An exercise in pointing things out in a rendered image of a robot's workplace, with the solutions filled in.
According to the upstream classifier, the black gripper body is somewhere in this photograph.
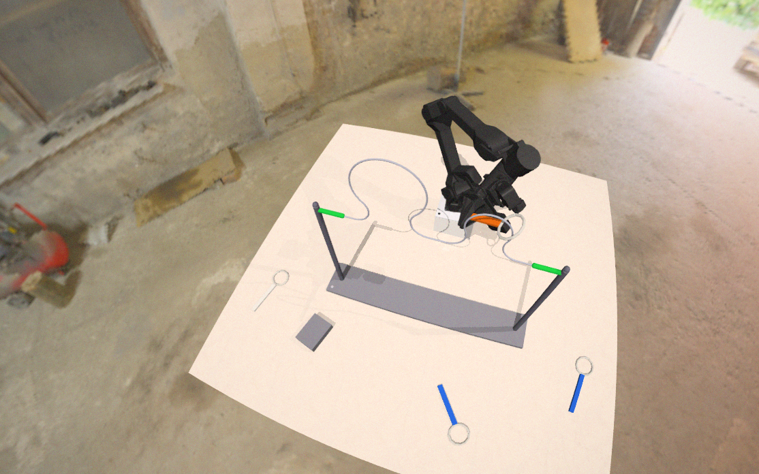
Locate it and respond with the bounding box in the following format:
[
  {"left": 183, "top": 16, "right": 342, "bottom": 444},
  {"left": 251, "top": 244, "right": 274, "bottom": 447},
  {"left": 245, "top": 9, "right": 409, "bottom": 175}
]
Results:
[{"left": 452, "top": 165, "right": 511, "bottom": 234}]

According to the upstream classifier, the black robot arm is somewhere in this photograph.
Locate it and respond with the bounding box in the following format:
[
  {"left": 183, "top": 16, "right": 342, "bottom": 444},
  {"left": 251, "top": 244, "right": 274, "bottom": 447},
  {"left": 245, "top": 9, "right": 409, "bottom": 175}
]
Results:
[{"left": 421, "top": 96, "right": 541, "bottom": 213}]

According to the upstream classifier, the orange handle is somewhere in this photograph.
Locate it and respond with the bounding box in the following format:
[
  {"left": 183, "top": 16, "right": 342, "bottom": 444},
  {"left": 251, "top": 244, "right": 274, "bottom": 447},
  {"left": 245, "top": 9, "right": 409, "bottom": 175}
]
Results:
[{"left": 470, "top": 213, "right": 526, "bottom": 241}]

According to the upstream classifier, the blue handle with grey loop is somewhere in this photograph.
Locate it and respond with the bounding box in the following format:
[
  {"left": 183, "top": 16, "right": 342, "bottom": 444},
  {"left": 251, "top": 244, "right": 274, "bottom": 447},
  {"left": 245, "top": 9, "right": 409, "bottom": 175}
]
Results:
[
  {"left": 437, "top": 384, "right": 470, "bottom": 446},
  {"left": 568, "top": 356, "right": 594, "bottom": 413}
]

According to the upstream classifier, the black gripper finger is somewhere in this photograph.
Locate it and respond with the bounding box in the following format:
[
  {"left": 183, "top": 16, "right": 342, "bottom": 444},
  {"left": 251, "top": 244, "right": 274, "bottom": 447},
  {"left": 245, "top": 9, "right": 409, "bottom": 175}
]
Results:
[
  {"left": 460, "top": 207, "right": 493, "bottom": 229},
  {"left": 458, "top": 191, "right": 486, "bottom": 226}
]

